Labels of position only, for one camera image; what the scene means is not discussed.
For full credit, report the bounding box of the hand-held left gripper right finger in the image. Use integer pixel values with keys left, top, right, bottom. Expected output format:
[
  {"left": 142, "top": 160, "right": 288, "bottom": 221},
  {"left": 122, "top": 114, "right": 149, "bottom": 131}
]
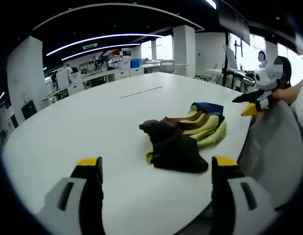
[{"left": 211, "top": 155, "right": 279, "bottom": 235}]

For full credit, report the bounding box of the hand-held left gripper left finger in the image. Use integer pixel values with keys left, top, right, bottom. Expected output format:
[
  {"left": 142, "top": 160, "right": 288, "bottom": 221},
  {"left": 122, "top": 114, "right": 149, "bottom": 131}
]
[{"left": 36, "top": 156, "right": 105, "bottom": 235}]

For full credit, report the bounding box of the person's head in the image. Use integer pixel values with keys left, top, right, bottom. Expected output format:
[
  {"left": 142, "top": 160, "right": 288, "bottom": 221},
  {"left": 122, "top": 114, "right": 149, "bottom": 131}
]
[{"left": 273, "top": 55, "right": 293, "bottom": 87}]

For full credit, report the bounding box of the white background desk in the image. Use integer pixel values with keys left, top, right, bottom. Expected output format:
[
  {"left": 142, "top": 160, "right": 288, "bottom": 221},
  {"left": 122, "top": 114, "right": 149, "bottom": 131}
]
[{"left": 204, "top": 68, "right": 255, "bottom": 87}]

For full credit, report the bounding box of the person's white shirt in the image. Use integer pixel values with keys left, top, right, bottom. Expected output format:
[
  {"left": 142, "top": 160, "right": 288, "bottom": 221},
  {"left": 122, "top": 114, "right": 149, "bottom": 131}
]
[{"left": 290, "top": 80, "right": 303, "bottom": 138}]

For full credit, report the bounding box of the white tilted monitor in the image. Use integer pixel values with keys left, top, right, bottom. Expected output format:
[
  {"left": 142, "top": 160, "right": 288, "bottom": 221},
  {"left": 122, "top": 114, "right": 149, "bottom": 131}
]
[{"left": 223, "top": 45, "right": 239, "bottom": 71}]

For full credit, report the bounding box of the black hanging screen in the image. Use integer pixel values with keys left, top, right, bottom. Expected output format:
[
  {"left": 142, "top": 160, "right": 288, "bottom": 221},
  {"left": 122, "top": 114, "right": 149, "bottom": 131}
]
[{"left": 217, "top": 0, "right": 251, "bottom": 46}]

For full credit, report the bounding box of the white cabinet counter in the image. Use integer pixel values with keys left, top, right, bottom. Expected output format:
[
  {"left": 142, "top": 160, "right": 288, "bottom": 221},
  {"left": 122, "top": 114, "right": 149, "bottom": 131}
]
[{"left": 43, "top": 66, "right": 145, "bottom": 101}]

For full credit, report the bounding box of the short ceiling light strip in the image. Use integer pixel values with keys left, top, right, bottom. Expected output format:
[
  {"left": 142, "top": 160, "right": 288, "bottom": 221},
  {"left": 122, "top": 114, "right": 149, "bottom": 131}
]
[{"left": 61, "top": 43, "right": 142, "bottom": 61}]

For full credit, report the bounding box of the long ceiling light strip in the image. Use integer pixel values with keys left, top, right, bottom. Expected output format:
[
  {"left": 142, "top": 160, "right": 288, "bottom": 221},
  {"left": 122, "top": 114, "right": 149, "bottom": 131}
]
[{"left": 45, "top": 33, "right": 164, "bottom": 56}]

